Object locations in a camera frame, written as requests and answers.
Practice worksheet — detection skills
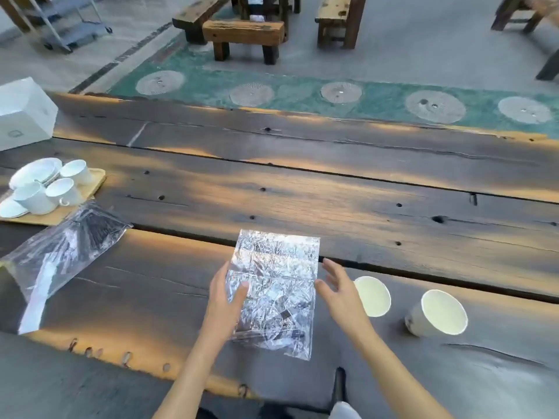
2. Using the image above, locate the single white saucer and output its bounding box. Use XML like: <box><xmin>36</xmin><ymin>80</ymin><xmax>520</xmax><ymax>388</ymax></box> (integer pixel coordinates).
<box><xmin>0</xmin><ymin>197</ymin><xmax>30</xmax><ymax>219</ymax></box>

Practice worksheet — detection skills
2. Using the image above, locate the narrow wooden bench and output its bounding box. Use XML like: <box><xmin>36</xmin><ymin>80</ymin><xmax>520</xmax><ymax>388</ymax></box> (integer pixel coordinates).
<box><xmin>315</xmin><ymin>0</ymin><xmax>368</xmax><ymax>50</ymax></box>

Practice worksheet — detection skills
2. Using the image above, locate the large clear plastic bag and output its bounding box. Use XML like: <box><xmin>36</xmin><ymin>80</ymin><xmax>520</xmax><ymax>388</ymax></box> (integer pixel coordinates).
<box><xmin>0</xmin><ymin>200</ymin><xmax>134</xmax><ymax>336</ymax></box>

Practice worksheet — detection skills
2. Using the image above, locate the crinkled clear plastic bag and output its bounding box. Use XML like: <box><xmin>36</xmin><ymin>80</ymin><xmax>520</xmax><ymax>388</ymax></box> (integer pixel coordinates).
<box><xmin>228</xmin><ymin>229</ymin><xmax>321</xmax><ymax>361</ymax></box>

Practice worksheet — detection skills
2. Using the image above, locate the person's right hand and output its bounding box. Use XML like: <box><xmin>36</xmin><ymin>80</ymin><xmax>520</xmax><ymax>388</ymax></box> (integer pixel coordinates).
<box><xmin>315</xmin><ymin>258</ymin><xmax>373</xmax><ymax>335</ymax></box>

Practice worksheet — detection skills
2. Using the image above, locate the stack of white saucers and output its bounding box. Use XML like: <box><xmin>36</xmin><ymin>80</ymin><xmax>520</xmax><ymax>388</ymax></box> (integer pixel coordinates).
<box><xmin>9</xmin><ymin>157</ymin><xmax>64</xmax><ymax>190</ymax></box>

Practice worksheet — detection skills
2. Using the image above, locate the short thick wooden bench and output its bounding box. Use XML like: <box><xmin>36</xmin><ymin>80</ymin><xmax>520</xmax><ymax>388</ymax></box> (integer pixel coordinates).
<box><xmin>202</xmin><ymin>20</ymin><xmax>286</xmax><ymax>66</ymax></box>

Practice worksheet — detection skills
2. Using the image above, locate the white cardboard box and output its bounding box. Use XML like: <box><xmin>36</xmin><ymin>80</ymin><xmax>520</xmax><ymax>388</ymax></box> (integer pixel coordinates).
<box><xmin>0</xmin><ymin>77</ymin><xmax>59</xmax><ymax>152</ymax></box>

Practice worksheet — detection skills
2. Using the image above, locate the person's left hand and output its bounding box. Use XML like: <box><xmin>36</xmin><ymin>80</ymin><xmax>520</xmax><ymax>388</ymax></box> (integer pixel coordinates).
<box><xmin>204</xmin><ymin>260</ymin><xmax>251</xmax><ymax>341</ymax></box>

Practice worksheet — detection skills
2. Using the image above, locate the person's right forearm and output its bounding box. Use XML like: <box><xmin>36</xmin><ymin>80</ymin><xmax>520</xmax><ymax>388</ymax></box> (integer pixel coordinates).
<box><xmin>349</xmin><ymin>325</ymin><xmax>456</xmax><ymax>419</ymax></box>

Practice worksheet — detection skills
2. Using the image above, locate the white paper cup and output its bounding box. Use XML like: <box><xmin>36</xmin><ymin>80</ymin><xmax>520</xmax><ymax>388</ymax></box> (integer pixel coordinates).
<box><xmin>353</xmin><ymin>276</ymin><xmax>392</xmax><ymax>318</ymax></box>
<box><xmin>404</xmin><ymin>290</ymin><xmax>469</xmax><ymax>338</ymax></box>

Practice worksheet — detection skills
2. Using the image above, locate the person's left forearm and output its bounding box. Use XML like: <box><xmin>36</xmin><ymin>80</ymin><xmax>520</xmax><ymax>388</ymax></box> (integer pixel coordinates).
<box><xmin>152</xmin><ymin>332</ymin><xmax>239</xmax><ymax>419</ymax></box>

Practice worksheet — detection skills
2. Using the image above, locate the dark wooden table frame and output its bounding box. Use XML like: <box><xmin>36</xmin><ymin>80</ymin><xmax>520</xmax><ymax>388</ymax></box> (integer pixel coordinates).
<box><xmin>491</xmin><ymin>0</ymin><xmax>559</xmax><ymax>81</ymax></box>

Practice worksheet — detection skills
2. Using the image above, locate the white ceramic cup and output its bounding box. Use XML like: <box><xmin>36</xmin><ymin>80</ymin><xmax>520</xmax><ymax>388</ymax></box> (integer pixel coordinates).
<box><xmin>45</xmin><ymin>177</ymin><xmax>86</xmax><ymax>207</ymax></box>
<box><xmin>59</xmin><ymin>159</ymin><xmax>95</xmax><ymax>187</ymax></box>
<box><xmin>12</xmin><ymin>181</ymin><xmax>58</xmax><ymax>215</ymax></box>

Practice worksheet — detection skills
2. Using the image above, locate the light wooden tray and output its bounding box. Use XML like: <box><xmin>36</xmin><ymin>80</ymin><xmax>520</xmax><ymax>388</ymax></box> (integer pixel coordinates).
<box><xmin>0</xmin><ymin>168</ymin><xmax>107</xmax><ymax>227</ymax></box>

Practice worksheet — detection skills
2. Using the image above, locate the grey metal cart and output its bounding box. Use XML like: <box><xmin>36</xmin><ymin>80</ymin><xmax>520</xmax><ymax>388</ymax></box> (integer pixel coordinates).
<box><xmin>17</xmin><ymin>0</ymin><xmax>114</xmax><ymax>54</ymax></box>

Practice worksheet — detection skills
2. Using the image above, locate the long dark wooden bench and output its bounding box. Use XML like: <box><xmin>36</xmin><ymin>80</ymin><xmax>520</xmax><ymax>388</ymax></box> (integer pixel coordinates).
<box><xmin>172</xmin><ymin>0</ymin><xmax>238</xmax><ymax>45</ymax></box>

